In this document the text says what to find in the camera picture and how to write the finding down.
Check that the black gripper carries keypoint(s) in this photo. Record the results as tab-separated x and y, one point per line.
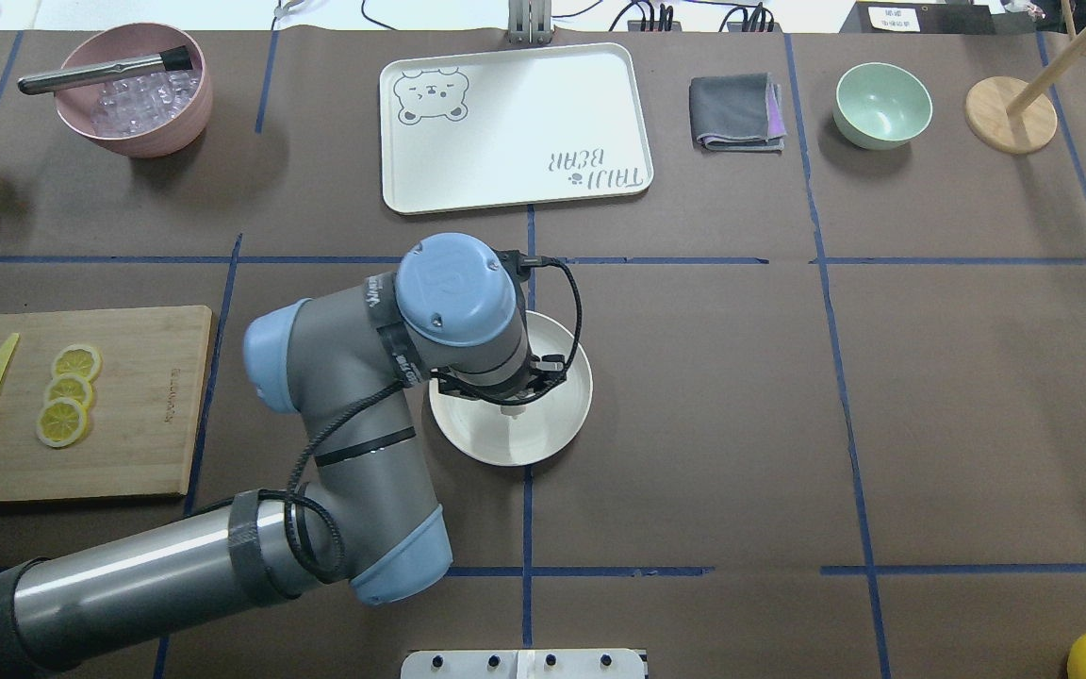
512	402

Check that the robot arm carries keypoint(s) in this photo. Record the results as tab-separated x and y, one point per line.
359	506

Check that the white bear tray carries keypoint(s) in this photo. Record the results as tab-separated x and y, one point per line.
512	127

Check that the grey folded cloth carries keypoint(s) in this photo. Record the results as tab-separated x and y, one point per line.
737	113

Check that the black power strip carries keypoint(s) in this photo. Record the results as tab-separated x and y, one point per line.
754	18

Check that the bamboo cutting board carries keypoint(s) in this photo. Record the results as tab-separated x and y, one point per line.
145	415

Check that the mint green bowl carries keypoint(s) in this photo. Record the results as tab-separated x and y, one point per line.
880	106

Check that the pink bowl with ice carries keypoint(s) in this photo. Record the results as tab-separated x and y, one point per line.
139	116

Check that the lemon slice top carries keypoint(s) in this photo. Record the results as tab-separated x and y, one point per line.
80	359

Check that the lemon slice middle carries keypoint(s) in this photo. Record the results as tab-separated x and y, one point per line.
71	386

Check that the wooden mug tree stand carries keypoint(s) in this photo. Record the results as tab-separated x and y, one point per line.
1015	116

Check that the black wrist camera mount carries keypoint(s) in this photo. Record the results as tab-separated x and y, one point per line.
518	265

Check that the white mount base plate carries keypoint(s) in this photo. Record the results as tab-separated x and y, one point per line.
527	663

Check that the aluminium frame post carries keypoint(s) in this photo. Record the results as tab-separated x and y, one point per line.
530	22

